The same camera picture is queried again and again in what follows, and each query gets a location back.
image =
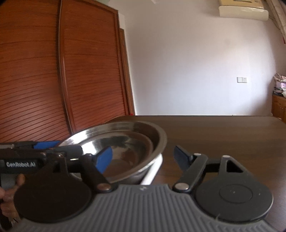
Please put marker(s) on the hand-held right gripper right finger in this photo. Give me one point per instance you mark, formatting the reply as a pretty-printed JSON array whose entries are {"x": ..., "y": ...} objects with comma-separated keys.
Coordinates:
[{"x": 182, "y": 157}]

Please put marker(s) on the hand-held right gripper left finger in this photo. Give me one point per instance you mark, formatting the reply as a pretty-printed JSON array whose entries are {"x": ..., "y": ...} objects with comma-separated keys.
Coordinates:
[{"x": 104, "y": 159}]

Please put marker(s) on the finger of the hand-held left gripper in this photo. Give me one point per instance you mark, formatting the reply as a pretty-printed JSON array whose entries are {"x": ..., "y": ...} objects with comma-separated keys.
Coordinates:
[
  {"x": 71, "y": 151},
  {"x": 44, "y": 145}
]

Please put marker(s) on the pink box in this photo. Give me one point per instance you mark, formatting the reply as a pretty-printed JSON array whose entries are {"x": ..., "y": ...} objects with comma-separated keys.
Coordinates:
[{"x": 281, "y": 85}]

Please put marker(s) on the white wall switch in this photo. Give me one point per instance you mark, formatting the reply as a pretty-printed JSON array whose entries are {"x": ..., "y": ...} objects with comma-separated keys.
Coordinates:
[{"x": 242, "y": 79}]

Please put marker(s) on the beige patterned curtain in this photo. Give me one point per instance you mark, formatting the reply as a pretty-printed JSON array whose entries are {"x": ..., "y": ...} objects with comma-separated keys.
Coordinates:
[{"x": 278, "y": 17}]

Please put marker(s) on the person's left hand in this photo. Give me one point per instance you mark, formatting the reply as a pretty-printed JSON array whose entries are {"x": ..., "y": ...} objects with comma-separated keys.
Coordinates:
[{"x": 9, "y": 194}]

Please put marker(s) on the large stainless steel bowl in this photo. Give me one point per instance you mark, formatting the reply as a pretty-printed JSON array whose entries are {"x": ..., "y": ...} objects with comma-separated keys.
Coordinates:
[{"x": 159, "y": 138}]

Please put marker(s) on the stack of books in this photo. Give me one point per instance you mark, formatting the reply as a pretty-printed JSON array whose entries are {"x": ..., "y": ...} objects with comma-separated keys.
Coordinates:
[{"x": 277, "y": 92}]

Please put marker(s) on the brown wooden sideboard cabinet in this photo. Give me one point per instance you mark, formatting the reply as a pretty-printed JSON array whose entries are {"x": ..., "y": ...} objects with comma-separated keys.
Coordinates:
[{"x": 279, "y": 109}]

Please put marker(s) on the cream wall air conditioner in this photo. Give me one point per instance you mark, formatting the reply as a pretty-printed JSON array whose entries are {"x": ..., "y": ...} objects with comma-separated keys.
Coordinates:
[{"x": 241, "y": 2}]

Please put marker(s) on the brown wooden louvred wardrobe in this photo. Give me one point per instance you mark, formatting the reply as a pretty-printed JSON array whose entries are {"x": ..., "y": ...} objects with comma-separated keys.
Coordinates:
[{"x": 44, "y": 78}]

